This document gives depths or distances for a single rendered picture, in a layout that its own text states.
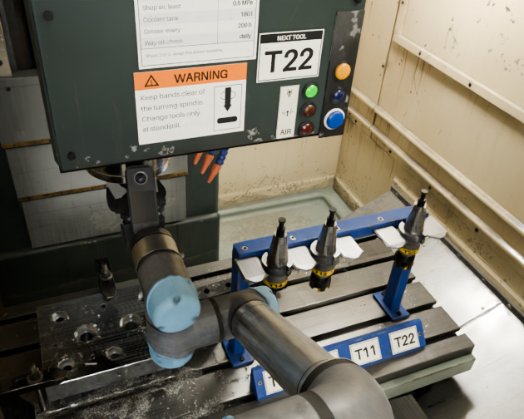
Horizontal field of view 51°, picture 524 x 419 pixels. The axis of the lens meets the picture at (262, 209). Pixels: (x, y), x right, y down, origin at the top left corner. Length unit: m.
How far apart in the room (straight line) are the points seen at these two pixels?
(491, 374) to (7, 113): 1.39
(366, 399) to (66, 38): 0.52
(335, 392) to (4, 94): 1.08
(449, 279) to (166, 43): 1.28
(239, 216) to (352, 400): 1.72
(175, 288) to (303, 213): 1.54
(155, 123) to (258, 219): 1.51
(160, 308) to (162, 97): 0.29
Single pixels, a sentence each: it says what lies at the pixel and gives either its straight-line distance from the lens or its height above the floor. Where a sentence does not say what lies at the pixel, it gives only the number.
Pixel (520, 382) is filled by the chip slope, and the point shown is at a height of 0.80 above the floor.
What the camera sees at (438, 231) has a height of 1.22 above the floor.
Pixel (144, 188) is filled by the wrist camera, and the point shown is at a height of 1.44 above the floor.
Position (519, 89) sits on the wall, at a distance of 1.56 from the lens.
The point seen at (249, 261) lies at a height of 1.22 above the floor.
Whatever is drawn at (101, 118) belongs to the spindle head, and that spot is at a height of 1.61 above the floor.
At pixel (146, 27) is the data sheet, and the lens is 0.71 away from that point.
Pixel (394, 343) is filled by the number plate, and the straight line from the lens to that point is 1.39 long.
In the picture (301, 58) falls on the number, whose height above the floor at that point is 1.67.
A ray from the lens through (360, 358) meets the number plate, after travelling 1.35.
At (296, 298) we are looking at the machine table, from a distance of 1.48.
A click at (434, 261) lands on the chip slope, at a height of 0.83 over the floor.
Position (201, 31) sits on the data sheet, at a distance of 0.73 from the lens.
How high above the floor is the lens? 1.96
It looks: 37 degrees down
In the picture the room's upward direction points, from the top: 5 degrees clockwise
